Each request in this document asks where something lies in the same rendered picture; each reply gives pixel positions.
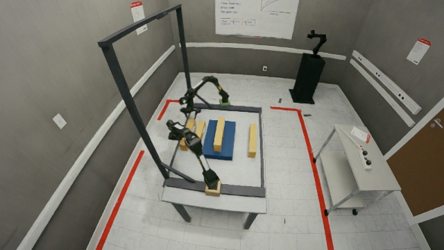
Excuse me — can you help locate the brown cardboard carton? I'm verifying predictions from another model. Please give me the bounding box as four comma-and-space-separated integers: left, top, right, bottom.
214, 117, 225, 151
248, 124, 257, 158
196, 120, 206, 142
180, 119, 196, 151

